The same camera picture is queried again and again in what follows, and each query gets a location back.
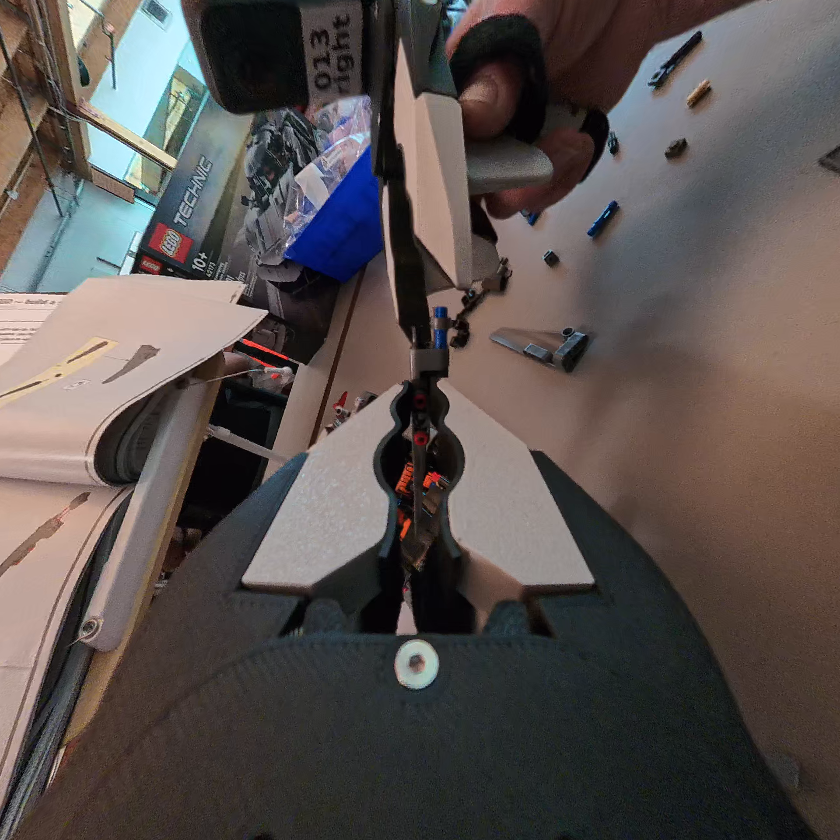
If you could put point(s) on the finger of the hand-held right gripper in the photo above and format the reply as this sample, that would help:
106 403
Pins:
397 262
433 184

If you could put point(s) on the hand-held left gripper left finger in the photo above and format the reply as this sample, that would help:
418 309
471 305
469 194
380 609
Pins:
328 512

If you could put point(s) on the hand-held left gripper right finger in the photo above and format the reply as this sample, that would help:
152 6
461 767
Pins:
512 518

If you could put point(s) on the long grey lego panel assembly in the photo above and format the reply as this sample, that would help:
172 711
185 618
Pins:
430 358

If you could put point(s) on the short grey lego wedge assembly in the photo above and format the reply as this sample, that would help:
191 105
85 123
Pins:
538 348

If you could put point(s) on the small lego pieces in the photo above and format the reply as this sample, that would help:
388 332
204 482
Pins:
602 218

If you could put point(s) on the black lego set box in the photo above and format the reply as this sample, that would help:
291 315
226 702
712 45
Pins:
197 197

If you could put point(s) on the person's right hand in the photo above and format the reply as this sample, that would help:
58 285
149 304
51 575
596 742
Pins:
610 46

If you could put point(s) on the blue plastic bin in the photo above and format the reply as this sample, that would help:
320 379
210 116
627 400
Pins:
348 223

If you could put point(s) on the clear plastic parts bag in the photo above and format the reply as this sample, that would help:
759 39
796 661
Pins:
315 177

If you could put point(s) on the white book stand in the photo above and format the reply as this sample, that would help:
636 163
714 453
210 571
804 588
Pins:
151 492

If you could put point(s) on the open instruction booklet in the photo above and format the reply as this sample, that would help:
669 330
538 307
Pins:
98 394

